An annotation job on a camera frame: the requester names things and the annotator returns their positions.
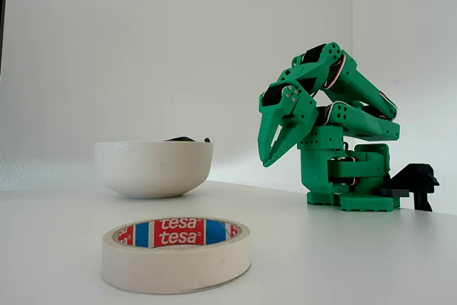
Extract black table clamp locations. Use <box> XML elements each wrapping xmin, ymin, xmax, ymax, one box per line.
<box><xmin>380</xmin><ymin>164</ymin><xmax>441</xmax><ymax>212</ymax></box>

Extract white tesa tape roll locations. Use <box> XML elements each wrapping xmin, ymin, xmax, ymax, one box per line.
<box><xmin>101</xmin><ymin>216</ymin><xmax>252</xmax><ymax>295</ymax></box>

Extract white round bowl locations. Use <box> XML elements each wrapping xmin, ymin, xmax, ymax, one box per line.
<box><xmin>94</xmin><ymin>141</ymin><xmax>214</xmax><ymax>200</ymax></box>

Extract dark vertical frame strip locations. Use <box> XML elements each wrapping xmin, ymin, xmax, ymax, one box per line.
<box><xmin>0</xmin><ymin>0</ymin><xmax>10</xmax><ymax>81</ymax></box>

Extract red white black elbow cable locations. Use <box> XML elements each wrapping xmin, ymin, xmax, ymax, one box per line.
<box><xmin>377</xmin><ymin>91</ymin><xmax>398</xmax><ymax>121</ymax></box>

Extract red white black wrist cable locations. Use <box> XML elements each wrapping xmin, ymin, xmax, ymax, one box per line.
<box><xmin>322</xmin><ymin>54</ymin><xmax>348</xmax><ymax>91</ymax></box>

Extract black cloth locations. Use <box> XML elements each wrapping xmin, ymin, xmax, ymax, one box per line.
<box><xmin>164</xmin><ymin>136</ymin><xmax>211</xmax><ymax>144</ymax></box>

